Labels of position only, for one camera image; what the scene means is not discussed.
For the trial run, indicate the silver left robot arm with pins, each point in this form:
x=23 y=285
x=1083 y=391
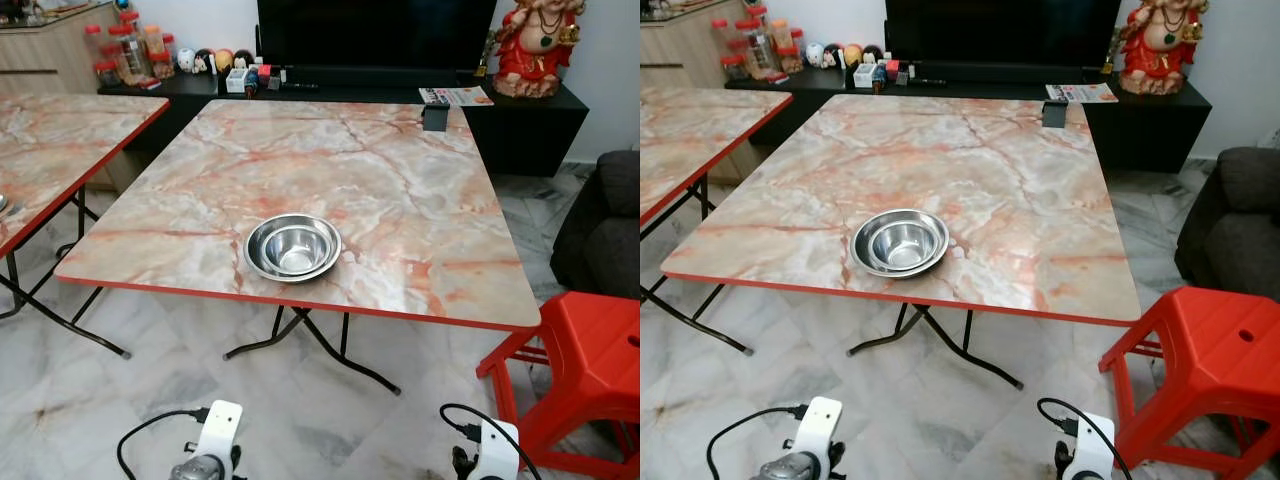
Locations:
x=195 y=470
x=785 y=468

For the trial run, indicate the red plastic stool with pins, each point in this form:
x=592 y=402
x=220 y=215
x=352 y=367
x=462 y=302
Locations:
x=1210 y=340
x=585 y=350

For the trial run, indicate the large steel bowl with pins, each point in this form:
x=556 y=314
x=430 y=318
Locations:
x=860 y=250
x=255 y=255

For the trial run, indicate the small steel bowl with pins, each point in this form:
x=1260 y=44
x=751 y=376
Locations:
x=298 y=255
x=903 y=248

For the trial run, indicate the dark grey sofa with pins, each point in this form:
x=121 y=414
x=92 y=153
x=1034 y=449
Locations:
x=600 y=230
x=1235 y=220

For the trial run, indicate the small black box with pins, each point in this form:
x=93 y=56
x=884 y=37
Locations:
x=1055 y=114
x=437 y=118

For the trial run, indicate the printed paper leaflet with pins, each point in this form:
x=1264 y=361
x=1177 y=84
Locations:
x=1085 y=93
x=460 y=97

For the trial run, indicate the small white box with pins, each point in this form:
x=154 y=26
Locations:
x=236 y=81
x=864 y=76

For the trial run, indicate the black remote control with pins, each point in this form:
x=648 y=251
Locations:
x=930 y=81
x=302 y=86

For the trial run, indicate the black white toy figurine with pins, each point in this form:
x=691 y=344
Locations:
x=204 y=62
x=833 y=57

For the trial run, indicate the dark round toy figurine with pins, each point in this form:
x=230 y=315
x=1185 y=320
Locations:
x=873 y=55
x=243 y=60

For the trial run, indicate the yellow round toy figurine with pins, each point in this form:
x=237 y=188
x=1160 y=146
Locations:
x=223 y=60
x=852 y=55

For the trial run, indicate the small jar red lid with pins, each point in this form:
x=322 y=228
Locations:
x=162 y=65
x=106 y=73
x=733 y=67
x=789 y=60

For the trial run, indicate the white round toy figurine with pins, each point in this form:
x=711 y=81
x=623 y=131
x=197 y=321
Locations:
x=815 y=55
x=187 y=60

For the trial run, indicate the red gold deity statue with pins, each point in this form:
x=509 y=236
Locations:
x=1160 y=52
x=535 y=55

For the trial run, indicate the large clear jar red lid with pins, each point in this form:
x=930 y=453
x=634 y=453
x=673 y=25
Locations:
x=127 y=52
x=755 y=48

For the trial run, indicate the jar with orange contents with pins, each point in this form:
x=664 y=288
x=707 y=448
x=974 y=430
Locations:
x=154 y=42
x=781 y=35

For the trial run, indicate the black flat television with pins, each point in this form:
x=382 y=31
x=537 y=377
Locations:
x=1000 y=28
x=375 y=30

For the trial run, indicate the black folding table leg frame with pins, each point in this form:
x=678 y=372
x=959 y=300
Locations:
x=968 y=330
x=700 y=322
x=345 y=335
x=90 y=336

